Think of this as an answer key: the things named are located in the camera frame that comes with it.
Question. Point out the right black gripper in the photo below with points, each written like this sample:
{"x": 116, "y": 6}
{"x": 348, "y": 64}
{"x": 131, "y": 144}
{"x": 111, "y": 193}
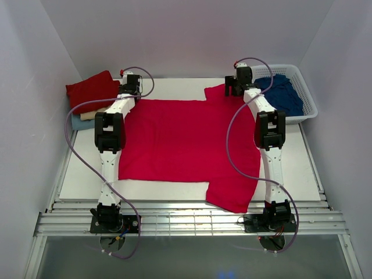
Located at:
{"x": 230, "y": 88}

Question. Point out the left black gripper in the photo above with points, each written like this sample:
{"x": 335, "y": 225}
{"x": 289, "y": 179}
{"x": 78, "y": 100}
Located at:
{"x": 128, "y": 89}

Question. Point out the pink t shirt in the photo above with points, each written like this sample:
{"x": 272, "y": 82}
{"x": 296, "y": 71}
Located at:
{"x": 185, "y": 141}

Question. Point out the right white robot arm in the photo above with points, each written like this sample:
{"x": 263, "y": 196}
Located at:
{"x": 269, "y": 138}

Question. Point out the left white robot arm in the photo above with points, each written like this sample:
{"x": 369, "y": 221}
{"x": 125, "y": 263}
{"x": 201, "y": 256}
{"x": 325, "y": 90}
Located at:
{"x": 110, "y": 139}

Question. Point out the folded dark red shirt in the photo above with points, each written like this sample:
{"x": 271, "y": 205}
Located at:
{"x": 98, "y": 87}

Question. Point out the folded beige shirt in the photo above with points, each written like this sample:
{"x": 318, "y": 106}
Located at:
{"x": 88, "y": 115}

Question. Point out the dark blue t shirt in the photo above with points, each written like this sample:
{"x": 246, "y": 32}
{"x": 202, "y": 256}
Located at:
{"x": 283, "y": 96}

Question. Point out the white plastic basket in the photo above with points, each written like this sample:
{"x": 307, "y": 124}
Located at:
{"x": 263, "y": 76}

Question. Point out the folded light blue shirt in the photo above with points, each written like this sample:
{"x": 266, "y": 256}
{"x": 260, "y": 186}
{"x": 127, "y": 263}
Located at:
{"x": 78, "y": 124}

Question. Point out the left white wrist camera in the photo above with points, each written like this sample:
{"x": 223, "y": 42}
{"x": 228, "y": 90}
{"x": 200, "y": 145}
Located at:
{"x": 125, "y": 76}

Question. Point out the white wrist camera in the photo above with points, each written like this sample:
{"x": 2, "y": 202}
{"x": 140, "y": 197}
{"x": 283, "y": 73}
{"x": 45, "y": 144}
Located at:
{"x": 239, "y": 64}
{"x": 125, "y": 76}

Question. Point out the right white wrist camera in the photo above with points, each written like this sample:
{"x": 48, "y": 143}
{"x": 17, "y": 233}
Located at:
{"x": 239, "y": 64}

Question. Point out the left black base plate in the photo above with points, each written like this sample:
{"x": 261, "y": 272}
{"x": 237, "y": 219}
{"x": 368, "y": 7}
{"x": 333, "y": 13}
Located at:
{"x": 128, "y": 223}

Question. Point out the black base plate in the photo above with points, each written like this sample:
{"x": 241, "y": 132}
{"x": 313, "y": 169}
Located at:
{"x": 128, "y": 223}
{"x": 256, "y": 223}

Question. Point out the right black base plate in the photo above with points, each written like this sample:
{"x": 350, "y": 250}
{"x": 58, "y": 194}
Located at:
{"x": 256, "y": 223}

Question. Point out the aluminium rail frame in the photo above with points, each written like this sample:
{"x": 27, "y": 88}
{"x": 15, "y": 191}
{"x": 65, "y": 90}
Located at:
{"x": 175, "y": 209}

